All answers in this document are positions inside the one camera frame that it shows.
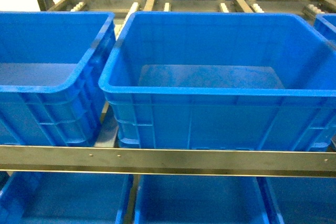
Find blue lower centre bin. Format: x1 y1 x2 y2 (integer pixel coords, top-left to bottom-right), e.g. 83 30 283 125
134 175 269 223

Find blue right storage bin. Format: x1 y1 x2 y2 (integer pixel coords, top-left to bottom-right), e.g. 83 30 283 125
313 14 336 44

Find grey metal roller rack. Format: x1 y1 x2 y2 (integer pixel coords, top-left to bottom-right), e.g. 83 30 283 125
0 0 336 224

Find blue storage bin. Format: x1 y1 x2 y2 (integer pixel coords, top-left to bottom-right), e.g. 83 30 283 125
313 14 336 44
1 12 116 147
99 12 335 151

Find blue left storage bin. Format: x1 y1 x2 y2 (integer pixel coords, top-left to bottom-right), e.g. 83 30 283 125
1 12 116 147

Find blue centre storage bin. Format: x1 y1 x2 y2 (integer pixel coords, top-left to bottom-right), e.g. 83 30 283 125
99 12 335 151

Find blue lower left bin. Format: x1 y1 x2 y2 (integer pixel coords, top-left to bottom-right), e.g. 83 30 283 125
1 172 133 223

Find blue lower right bin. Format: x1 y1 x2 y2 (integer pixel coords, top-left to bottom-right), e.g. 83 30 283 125
257 177 335 223

